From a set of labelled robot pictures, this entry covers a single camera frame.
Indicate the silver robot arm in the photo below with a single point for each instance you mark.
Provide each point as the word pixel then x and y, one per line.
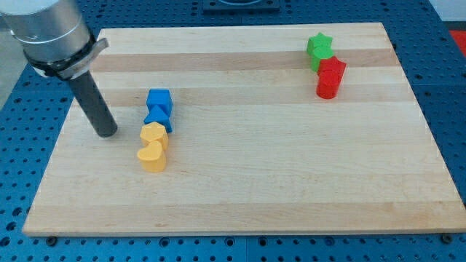
pixel 55 38

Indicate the light wooden board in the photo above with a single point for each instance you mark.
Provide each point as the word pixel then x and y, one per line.
pixel 254 150

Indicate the blue triangle block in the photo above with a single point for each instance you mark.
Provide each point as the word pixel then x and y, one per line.
pixel 157 114

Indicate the blue cube block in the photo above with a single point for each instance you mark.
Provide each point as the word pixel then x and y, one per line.
pixel 160 98

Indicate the yellow hexagon block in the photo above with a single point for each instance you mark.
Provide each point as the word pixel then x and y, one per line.
pixel 154 131

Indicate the yellow heart block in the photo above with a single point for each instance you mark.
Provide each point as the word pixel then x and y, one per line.
pixel 152 157

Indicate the red cylinder block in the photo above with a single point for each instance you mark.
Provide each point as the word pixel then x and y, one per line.
pixel 328 84

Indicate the green cylinder block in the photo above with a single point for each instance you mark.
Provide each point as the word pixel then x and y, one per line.
pixel 318 54

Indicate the red star block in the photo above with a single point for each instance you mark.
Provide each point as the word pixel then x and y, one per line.
pixel 332 64

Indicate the green star block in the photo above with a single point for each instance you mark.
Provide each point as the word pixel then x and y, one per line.
pixel 319 40

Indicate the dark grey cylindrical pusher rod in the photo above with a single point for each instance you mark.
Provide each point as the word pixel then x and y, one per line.
pixel 91 101

